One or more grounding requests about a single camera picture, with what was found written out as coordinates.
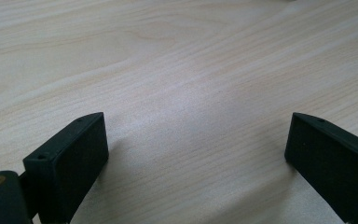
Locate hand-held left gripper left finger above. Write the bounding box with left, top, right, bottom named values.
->
left=22, top=111, right=110, bottom=224

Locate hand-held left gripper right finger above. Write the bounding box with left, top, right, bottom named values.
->
left=283, top=112, right=358, bottom=224

